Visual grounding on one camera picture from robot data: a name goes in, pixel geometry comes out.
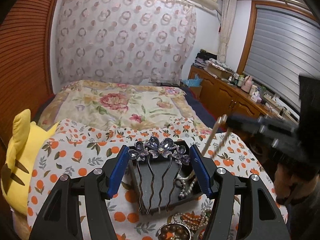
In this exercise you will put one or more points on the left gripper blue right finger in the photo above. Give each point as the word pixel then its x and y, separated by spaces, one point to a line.
pixel 200 170

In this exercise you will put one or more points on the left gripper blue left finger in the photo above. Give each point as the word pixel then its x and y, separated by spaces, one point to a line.
pixel 118 171

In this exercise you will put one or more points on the beige hair stick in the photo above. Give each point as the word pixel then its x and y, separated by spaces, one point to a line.
pixel 220 121

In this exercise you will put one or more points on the black jewelry box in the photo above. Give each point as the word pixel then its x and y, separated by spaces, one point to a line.
pixel 162 179

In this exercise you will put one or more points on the person right hand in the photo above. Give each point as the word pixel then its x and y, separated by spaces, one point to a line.
pixel 289 187

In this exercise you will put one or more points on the orange print bed cloth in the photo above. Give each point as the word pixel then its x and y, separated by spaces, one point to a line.
pixel 83 148

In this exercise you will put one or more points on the floral quilt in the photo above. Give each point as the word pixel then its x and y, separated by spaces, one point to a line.
pixel 103 105

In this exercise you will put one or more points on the wooden sideboard cabinet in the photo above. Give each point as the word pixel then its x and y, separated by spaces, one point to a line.
pixel 220 98

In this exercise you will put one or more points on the pink kettle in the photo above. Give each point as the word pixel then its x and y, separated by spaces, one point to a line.
pixel 247 84

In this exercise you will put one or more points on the blue tissue paper box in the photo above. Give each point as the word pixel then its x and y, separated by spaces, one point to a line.
pixel 194 82

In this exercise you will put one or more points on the yellow plush toy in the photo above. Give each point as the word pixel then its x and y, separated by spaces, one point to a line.
pixel 26 141

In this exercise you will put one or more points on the grey window blind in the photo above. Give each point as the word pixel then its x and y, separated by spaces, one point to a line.
pixel 285 44

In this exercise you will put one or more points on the pink circle pattern curtain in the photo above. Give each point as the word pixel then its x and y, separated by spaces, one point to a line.
pixel 124 41

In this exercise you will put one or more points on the wooden louvered wardrobe door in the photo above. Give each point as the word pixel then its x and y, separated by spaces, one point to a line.
pixel 25 71

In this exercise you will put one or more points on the cream side curtain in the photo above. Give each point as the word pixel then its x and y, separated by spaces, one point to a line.
pixel 227 21

